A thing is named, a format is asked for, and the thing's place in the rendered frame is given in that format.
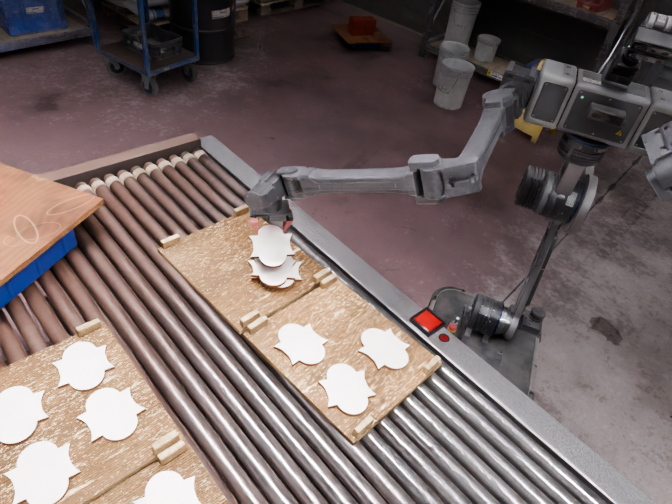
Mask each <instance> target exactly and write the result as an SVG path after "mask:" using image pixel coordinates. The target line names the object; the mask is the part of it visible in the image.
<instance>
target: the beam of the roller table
mask: <svg viewBox="0 0 672 504"><path fill-rule="evenodd" d="M200 139H201V150H203V151H204V152H205V153H206V154H208V156H209V157H210V158H211V159H212V160H213V161H214V162H215V163H217V164H218V165H219V166H220V167H221V168H222V169H223V170H225V171H226V172H227V173H228V174H229V175H230V176H232V177H233V178H234V179H235V180H236V181H237V182H238V183H240V184H241V185H242V186H243V187H244V188H245V189H246V190H248V191H250V190H251V189H252V188H253V187H254V186H255V185H256V184H257V183H258V182H259V180H260V179H261V178H262V176H261V175H260V174H258V173H257V172H256V171H255V170H254V169H252V168H251V167H250V166H249V165H248V164H246V163H245V162H244V161H243V160H242V159H240V158H239V157H238V156H237V155H235V154H234V153H233V152H232V151H231V150H229V149H228V148H227V147H226V146H225V145H223V144H222V143H221V142H220V141H219V140H217V139H216V138H215V137H214V136H212V135H210V136H207V137H203V138H200ZM282 200H288V202H289V207H291V210H292V213H293V218H294V219H293V223H292V224H291V225H290V226H289V227H290V228H291V229H292V230H294V231H295V232H296V233H297V234H298V235H299V236H300V237H302V238H303V239H304V240H305V241H306V242H307V243H308V244H310V245H311V246H312V247H313V248H314V249H315V250H317V251H318V252H319V253H320V254H321V255H322V256H323V257H325V258H326V259H327V260H328V261H329V262H330V263H331V264H333V265H334V266H335V267H336V268H337V269H338V270H340V271H341V272H342V273H343V274H344V275H345V276H346V277H348V278H349V279H350V280H351V281H352V282H353V283H354V284H356V285H357V286H358V287H359V288H360V289H361V290H362V291H364V292H365V293H366V294H367V295H368V296H369V297H371V298H372V299H373V300H374V301H375V302H376V303H377V304H379V305H380V306H381V307H382V308H383V309H384V310H385V311H387V312H388V313H389V314H390V315H391V316H392V317H394V318H395V319H396V320H397V321H398V322H399V323H400V324H402V325H403V326H404V327H405V328H406V329H407V330H408V331H410V332H411V333H412V334H413V335H414V336H415V337H416V338H418V339H419V340H420V341H421V342H422V343H423V344H425V345H426V346H427V347H428V348H429V349H430V350H431V351H433V352H434V353H435V354H436V355H438V356H439V357H440V358H441V359H442V360H443V361H444V362H445V363H446V364H448V365H449V366H450V367H451V368H452V369H453V370H454V371H456V372H457V373H458V374H459V375H460V376H461V377H462V378H464V379H465V380H466V381H467V382H468V383H469V384H470V385H472V386H473V387H474V388H475V389H476V390H477V391H479V392H480V393H481V394H482V395H483V396H484V397H485V398H487V399H488V400H489V401H490V402H491V403H492V404H493V405H495V406H496V407H497V408H498V409H499V410H500V411H502V412H503V413H504V414H505V415H506V416H507V417H508V418H510V419H511V420H512V421H513V422H514V423H515V424H516V425H518V426H519V427H520V428H521V429H522V430H523V431H524V432H526V433H527V434H528V435H529V436H530V437H531V438H533V439H534V440H535V441H536V442H537V443H538V444H539V445H541V446H542V447H543V448H544V449H545V450H546V451H547V452H549V453H550V454H551V455H552V456H553V457H554V458H556V459H557V460H558V461H559V462H560V463H561V464H562V465H564V466H565V467H566V468H567V469H568V470H569V471H570V472H572V473H573V474H574V475H575V476H576V477H577V478H578V479H580V480H581V481H582V482H583V483H584V484H585V485H587V486H588V487H589V488H590V489H591V490H592V491H593V492H595V493H596V494H597V495H598V496H599V497H600V498H601V499H603V500H604V501H605V502H606V503H607V504H657V503H656V502H655V501H654V500H653V499H651V498H650V497H649V496H648V495H646V494H645V493H644V492H643V491H642V490H640V489H639V488H638V487H637V486H636V485H634V484H633V483H632V482H631V481H630V480H628V479H627V478H626V477H625V476H624V475H622V474H621V473H620V472H619V471H617V470H616V469H615V468H614V467H613V466H611V465H610V464H609V463H608V462H607V461H605V460H604V459H603V458H602V457H601V456H599V455H598V454H597V453H596V452H594V451H593V450H592V449H591V448H590V447H588V446H587V445H586V444H585V443H584V442H582V441H581V440H580V439H579V438H578V437H576V436H575V435H574V434H573V433H572V432H570V431H569V430H568V429H567V428H565V427H564V426H563V425H562V424H561V423H559V422H558V421H557V420H556V419H555V418H553V417H552V416H551V415H550V414H549V413H547V412H546V411H545V410H544V409H543V408H541V407H540V406H539V405H538V404H536V403H535V402H534V401H533V400H532V399H530V398H529V397H528V396H527V395H526V394H524V393H523V392H522V391H521V390H520V389H518V388H517V387H516V386H515V385H513V384H512V383H511V382H510V381H509V380H507V379H506V378H505V377H504V376H503V375H501V374H500V373H499V372H498V371H497V370H495V369H494V368H493V367H492V366H491V365H489V364H488V363H487V362H486V361H484V360H483V359H482V358H481V357H480V356H478V355H477V354H476V353H475V352H474V351H472V350H471V349H470V348H469V347H468V346H466V345H465V344H464V343H463V342H462V341H460V340H459V339H458V338H457V337H455V336H454V335H453V334H452V333H451V332H449V331H448V330H447V329H446V328H445V327H443V328H441V329H440V330H439V331H437V332H436V333H434V334H433V335H432V336H430V337H429V338H428V337H427V336H426V335H425V334H423V333H422V332H421V331H420V330H419V329H418V328H416V327H415V326H414V325H413V324H412V323H411V322H409V320H410V317H412V316H413V315H415V314H416V313H418V312H419V311H421V310H422V308H420V307H419V306H418V305H417V304H416V303H414V302H413V301H412V300H411V299H410V298H408V297H407V296H406V295H405V294H403V293H402V292H401V291H400V290H399V289H397V288H396V287H395V286H394V285H393V284H391V283H390V282H389V281H388V280H387V279H385V278H384V277H383V276H382V275H381V274H379V273H378V272H377V271H376V270H374V269H373V268H372V267H371V266H370V265H368V264H367V263H366V262H365V261H364V260H362V259H361V258H360V257H359V256H358V255H356V254H355V253H354V252H353V251H352V250H350V249H349V248H348V247H347V246H345V245H344V244H343V243H342V242H341V241H339V240H338V239H337V238H336V237H335V236H333V235H332V234H331V233H330V232H329V231H327V230H326V229H325V228H324V227H323V226H321V225H320V224H319V223H318V222H316V221H315V220H314V219H313V218H312V217H310V216H309V215H308V214H307V213H306V212H304V211H303V210H302V209H301V208H300V207H298V206H297V205H296V204H295V203H293V202H292V201H291V200H290V199H285V198H284V196H283V197H282ZM442 333H444V334H446V335H448V336H449V338H450V340H449V341H448V342H442V341H440V339H439V335H440V334H442Z"/></svg>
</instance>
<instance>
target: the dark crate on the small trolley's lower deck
mask: <svg viewBox="0 0 672 504"><path fill-rule="evenodd" d="M145 27H146V36H147V45H148V54H149V59H151V60H153V61H155V62H157V61H160V60H164V59H167V58H170V57H173V56H176V55H179V54H182V53H184V52H183V51H182V49H183V48H182V44H183V43H182V40H183V39H182V36H180V35H178V34H176V33H173V32H171V31H169V30H166V29H164V28H162V27H160V26H157V25H155V24H153V23H150V22H148V23H145ZM121 31H122V32H121V33H122V34H123V36H122V38H123V40H124V41H123V43H124V45H123V46H124V47H126V48H128V49H130V50H132V51H134V52H137V53H139V54H141V55H143V50H142V42H141V35H139V36H134V34H137V33H140V25H136V26H132V27H128V28H125V29H121Z"/></svg>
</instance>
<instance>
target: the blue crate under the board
mask: <svg viewBox="0 0 672 504"><path fill-rule="evenodd" d="M76 245H77V241H76V237H75V234H74V230H73V229H72V230H71V231H70V232H68V233H67V234H66V235H65V236H63V237H62V238H61V239H60V240H58V241H57V242H56V243H55V244H53V245H52V246H51V247H50V248H48V249H47V250H46V251H45V252H43V253H42V254H41V255H40V256H38V257H37V258H36V259H35V260H33V261H32V262H31V263H30V264H28V265H27V266H26V267H25V268H24V269H22V270H21V271H20V272H19V273H17V274H16V275H15V276H14V277H12V278H11V279H10V280H9V281H7V282H6V283H5V284H4V285H2V286H1V287H0V309H2V308H3V307H4V306H5V305H6V304H8V303H9V302H10V301H11V300H12V299H14V298H15V297H16V296H17V295H18V294H19V293H21V292H22V291H23V290H24V289H25V288H27V287H28V286H29V285H30V284H31V283H33V282H34V281H35V280H36V279H37V278H38V277H40V276H41V275H42V274H43V273H44V272H46V271H47V270H48V269H49V268H50V267H52V266H53V265H54V264H55V263H56V262H57V261H59V260H60V259H61V258H62V257H63V256H65V255H66V254H67V253H68V252H69V251H71V250H72V249H73V248H74V247H75V246H76Z"/></svg>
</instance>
